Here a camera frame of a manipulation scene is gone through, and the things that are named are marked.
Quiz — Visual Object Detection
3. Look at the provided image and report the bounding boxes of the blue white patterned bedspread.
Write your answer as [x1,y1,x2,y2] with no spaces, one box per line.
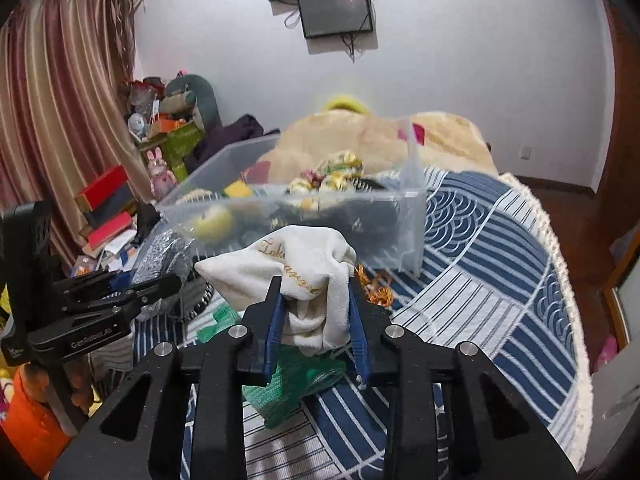
[131,167,594,480]

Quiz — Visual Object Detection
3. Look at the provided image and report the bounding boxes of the dark purple clothing pile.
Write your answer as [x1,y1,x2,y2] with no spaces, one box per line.
[182,114,281,174]

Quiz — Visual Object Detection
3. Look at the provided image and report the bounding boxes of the green knit glove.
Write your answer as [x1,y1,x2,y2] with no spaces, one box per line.
[186,299,347,429]

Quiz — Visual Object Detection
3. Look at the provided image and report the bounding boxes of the small wall monitor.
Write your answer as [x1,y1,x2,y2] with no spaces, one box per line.
[297,0,373,39]

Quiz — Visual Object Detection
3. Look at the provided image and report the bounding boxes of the grey plush toy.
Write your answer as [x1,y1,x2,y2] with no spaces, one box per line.
[160,74,222,133]

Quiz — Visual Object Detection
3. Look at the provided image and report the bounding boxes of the clear plastic storage bin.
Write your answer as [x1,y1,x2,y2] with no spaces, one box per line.
[158,112,426,274]

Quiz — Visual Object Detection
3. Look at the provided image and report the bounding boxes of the black hat with chains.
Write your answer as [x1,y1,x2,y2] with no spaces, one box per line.
[233,177,401,252]

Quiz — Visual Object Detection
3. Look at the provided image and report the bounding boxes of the yellow plush pillow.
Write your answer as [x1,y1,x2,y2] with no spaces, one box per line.
[322,94,370,115]

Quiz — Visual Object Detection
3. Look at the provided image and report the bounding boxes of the red box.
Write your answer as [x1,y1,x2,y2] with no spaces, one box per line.
[74,165,128,212]

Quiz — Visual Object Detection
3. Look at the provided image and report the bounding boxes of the green cardboard box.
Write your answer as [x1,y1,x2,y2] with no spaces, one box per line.
[137,122,203,182]

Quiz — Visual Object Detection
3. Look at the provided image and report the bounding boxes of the bagged grey knit gloves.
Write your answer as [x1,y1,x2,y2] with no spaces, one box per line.
[131,230,214,322]

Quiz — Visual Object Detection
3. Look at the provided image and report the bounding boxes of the brown wooden door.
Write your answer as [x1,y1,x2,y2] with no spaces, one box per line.
[594,0,640,311]

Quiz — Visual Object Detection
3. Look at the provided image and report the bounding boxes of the striped red beige curtain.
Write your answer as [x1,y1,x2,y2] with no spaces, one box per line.
[1,0,150,264]

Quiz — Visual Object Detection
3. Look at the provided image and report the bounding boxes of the white cloth pouch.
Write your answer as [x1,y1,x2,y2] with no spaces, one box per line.
[194,226,357,356]

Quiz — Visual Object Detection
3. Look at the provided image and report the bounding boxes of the wall power socket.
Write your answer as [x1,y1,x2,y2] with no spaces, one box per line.
[520,145,532,160]

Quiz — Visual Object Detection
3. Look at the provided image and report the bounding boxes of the beige patchwork fleece blanket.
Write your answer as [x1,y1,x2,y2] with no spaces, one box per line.
[260,110,498,183]

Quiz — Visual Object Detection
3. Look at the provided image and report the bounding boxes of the pink rabbit toy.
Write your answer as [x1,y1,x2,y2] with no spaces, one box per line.
[146,146,177,200]

